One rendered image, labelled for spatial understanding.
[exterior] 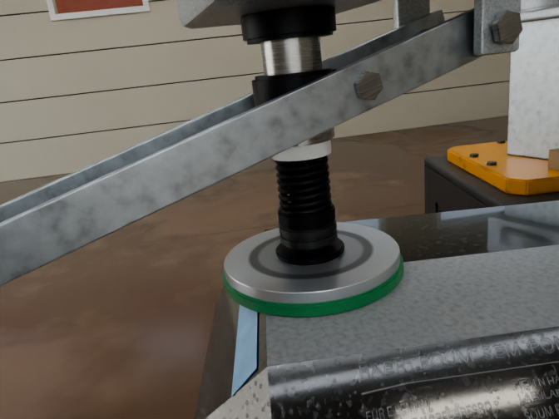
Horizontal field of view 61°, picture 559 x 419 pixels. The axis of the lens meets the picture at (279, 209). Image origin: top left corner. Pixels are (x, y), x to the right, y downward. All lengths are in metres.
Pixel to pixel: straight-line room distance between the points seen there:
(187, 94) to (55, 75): 1.64
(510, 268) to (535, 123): 0.96
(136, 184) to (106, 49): 6.27
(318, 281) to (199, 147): 0.19
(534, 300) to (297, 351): 0.24
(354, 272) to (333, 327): 0.07
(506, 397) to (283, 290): 0.22
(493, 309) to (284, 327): 0.20
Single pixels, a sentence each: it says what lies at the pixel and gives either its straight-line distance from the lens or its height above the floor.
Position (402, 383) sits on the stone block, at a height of 0.85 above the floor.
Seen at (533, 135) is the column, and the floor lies 0.84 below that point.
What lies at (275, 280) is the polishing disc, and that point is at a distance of 0.52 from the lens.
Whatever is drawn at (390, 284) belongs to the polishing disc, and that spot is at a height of 0.88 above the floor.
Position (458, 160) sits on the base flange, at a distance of 1.61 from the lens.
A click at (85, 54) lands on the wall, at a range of 6.71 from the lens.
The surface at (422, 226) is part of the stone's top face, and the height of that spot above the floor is 0.87.
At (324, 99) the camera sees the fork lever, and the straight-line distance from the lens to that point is 0.49.
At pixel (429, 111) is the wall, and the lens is 7.23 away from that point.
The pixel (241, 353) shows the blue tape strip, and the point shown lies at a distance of 0.51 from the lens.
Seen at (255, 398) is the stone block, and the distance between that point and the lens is 0.45.
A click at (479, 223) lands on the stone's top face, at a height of 0.87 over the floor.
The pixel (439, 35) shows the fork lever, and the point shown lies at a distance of 0.55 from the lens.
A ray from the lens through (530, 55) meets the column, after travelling 1.52.
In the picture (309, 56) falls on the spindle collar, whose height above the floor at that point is 1.12.
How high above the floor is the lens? 1.12
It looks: 17 degrees down
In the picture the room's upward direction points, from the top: 6 degrees counter-clockwise
